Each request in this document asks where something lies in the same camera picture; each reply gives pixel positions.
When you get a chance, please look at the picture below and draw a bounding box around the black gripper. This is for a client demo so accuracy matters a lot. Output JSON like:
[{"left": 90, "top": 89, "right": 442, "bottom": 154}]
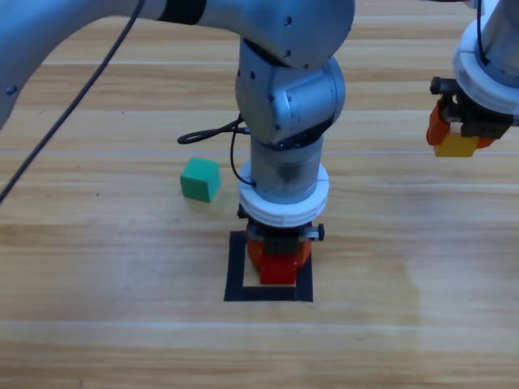
[
  {"left": 425, "top": 75, "right": 518, "bottom": 150},
  {"left": 236, "top": 204, "right": 326, "bottom": 271}
]

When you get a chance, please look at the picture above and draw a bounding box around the yellow cube block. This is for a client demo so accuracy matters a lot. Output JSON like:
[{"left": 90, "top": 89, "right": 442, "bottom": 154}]
[{"left": 432, "top": 131, "right": 479, "bottom": 159}]

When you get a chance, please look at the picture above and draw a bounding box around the red cube block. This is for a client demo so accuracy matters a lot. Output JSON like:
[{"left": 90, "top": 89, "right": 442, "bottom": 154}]
[{"left": 259, "top": 253, "right": 299, "bottom": 285}]

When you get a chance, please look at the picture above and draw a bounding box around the green cube block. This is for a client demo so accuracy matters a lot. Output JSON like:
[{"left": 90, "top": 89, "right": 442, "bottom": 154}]
[{"left": 179, "top": 156, "right": 222, "bottom": 203}]

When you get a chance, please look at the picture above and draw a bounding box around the black tape square outline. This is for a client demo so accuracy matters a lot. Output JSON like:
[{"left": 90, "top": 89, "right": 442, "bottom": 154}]
[{"left": 223, "top": 230, "right": 315, "bottom": 304}]

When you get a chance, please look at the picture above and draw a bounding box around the thin black arm wire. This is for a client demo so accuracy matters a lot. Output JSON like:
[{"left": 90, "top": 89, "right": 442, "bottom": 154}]
[{"left": 229, "top": 119, "right": 258, "bottom": 189}]

